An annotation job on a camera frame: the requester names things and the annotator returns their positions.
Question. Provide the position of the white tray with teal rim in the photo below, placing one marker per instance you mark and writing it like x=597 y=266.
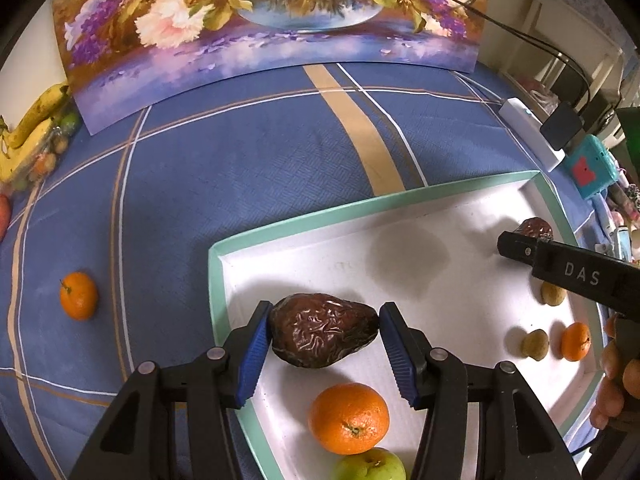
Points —
x=350 y=270

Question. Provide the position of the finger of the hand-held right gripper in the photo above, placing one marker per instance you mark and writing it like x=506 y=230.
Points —
x=517 y=247

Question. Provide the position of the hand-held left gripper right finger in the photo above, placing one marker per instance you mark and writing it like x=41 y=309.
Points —
x=400 y=355

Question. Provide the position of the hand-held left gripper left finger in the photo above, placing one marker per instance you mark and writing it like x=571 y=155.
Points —
x=252 y=355

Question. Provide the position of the tangerine with green stem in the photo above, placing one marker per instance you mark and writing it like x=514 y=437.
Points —
x=78 y=296

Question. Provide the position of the white power strip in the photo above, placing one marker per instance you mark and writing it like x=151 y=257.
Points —
x=530 y=132

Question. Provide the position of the green fruit in plastic container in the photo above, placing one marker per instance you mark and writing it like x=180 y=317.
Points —
x=69 y=122

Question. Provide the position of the red apple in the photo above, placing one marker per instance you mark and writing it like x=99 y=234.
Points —
x=4 y=217

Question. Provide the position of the small tan fruit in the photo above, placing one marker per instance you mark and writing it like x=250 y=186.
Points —
x=552 y=294
x=535 y=345

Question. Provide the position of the person's right hand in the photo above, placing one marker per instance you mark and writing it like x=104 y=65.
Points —
x=612 y=390

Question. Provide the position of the teal box with red mark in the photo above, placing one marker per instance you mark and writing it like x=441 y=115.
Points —
x=592 y=167

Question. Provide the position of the floral painting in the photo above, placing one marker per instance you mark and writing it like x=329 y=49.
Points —
x=225 y=35

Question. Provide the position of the large green mango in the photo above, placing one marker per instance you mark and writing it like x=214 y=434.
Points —
x=367 y=467

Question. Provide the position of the white shelf unit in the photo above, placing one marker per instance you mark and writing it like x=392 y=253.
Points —
x=575 y=25

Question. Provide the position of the round orange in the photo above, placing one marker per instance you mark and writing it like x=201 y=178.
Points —
x=348 y=417

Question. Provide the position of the brown wrinkled fruit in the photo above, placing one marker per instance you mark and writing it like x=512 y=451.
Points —
x=535 y=226
x=320 y=332

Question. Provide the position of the small orange tangerine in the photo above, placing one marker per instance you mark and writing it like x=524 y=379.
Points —
x=575 y=341

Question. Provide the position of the clear plastic fruit container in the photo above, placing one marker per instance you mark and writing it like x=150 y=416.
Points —
x=50 y=160

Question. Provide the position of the black power adapter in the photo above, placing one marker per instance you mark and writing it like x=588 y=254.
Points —
x=562 y=125

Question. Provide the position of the tangerine in plastic container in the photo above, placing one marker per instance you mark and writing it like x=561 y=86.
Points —
x=44 y=165

